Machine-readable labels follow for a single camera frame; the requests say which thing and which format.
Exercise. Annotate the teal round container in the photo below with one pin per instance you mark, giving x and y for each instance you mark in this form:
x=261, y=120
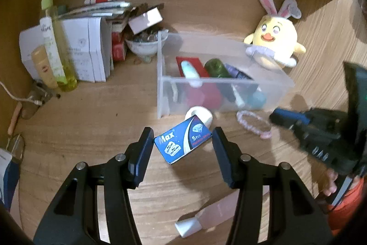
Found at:
x=256, y=98

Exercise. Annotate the purple tube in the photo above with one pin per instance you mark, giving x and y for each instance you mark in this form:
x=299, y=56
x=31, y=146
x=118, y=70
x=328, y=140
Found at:
x=235, y=71

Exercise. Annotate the small white cardboard box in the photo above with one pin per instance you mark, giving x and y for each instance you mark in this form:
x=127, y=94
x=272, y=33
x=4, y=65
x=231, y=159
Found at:
x=144, y=21

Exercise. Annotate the person's right hand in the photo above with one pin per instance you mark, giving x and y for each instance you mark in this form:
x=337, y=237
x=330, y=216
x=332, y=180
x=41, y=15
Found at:
x=331, y=183

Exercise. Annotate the clear glass jar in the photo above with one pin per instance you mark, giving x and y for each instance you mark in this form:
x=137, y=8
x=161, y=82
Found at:
x=43, y=93

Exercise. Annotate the pink bottle with white cap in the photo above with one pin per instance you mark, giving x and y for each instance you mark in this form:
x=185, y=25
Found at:
x=218, y=210

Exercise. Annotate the person's right forearm orange sleeve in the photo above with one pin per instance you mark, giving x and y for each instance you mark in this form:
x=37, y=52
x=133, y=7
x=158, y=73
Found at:
x=348, y=210

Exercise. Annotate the metal clip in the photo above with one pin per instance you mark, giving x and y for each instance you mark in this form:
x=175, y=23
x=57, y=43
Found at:
x=15, y=147

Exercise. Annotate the stack of booklets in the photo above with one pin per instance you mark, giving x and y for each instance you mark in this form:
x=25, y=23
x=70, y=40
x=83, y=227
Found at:
x=94, y=8

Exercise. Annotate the small blue cardboard box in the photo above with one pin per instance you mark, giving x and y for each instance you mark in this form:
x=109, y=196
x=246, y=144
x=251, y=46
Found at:
x=183, y=138

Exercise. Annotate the brown cardboard carton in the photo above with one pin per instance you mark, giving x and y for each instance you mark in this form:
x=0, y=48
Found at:
x=143, y=7

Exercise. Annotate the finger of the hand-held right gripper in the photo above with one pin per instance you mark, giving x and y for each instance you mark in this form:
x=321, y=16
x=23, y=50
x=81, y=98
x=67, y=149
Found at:
x=312, y=138
x=289, y=116

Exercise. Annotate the blue white charger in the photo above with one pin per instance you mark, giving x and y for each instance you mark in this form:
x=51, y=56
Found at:
x=8, y=176

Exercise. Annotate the small pebble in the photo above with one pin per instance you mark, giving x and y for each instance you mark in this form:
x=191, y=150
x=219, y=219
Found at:
x=138, y=60

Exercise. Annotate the red flat pouch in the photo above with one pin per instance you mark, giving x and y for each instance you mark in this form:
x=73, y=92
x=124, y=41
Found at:
x=197, y=64

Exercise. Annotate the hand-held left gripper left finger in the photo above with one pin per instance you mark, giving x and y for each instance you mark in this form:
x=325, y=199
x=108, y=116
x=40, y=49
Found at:
x=143, y=156

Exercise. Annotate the clear plastic storage box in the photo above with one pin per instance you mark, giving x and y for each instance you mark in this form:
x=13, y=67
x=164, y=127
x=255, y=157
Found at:
x=169, y=95

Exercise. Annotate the red book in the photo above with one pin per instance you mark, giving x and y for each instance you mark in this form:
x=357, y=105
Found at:
x=119, y=49

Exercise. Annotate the white tape roll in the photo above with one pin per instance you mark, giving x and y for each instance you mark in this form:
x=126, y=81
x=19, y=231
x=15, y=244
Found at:
x=200, y=114

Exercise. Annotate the white ceramic bowl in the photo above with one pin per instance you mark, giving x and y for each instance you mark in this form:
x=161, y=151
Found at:
x=143, y=48

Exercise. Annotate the white folded paper stack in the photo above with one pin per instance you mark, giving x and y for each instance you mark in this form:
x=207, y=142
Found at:
x=80, y=47

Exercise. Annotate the red white marker pen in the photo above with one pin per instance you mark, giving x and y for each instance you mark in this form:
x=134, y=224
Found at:
x=99, y=0

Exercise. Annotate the beige tube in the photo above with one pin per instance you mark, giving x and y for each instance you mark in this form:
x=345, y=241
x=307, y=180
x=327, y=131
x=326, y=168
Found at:
x=44, y=67

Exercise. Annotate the yellow chick plush bunny ears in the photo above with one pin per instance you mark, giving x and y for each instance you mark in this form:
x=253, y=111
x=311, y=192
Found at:
x=275, y=38

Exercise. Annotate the white teal tube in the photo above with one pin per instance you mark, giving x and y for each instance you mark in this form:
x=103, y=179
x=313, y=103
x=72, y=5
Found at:
x=190, y=71

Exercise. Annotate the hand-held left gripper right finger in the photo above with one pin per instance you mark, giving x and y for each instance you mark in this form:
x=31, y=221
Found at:
x=225, y=159

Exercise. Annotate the yellow green spray bottle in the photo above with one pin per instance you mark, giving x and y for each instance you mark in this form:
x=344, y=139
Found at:
x=61, y=67

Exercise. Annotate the dark green packet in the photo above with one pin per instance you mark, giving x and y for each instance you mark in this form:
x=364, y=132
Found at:
x=62, y=10

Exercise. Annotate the dark green bottle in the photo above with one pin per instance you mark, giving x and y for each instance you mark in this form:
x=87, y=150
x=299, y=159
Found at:
x=216, y=67

